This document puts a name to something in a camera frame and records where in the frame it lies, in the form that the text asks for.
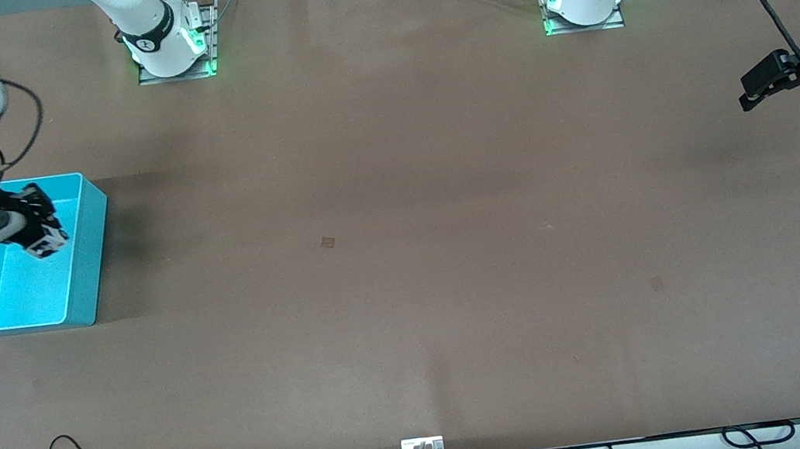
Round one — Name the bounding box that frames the white toy jeep black roof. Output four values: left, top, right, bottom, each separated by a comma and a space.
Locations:
25, 224, 73, 262

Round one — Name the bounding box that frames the turquoise plastic bin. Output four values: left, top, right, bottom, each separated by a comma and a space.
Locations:
0, 168, 126, 340

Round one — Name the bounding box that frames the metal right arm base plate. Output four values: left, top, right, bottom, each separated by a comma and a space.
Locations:
128, 0, 228, 88

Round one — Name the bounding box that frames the black coiled cable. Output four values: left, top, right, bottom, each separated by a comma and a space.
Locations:
720, 417, 798, 449

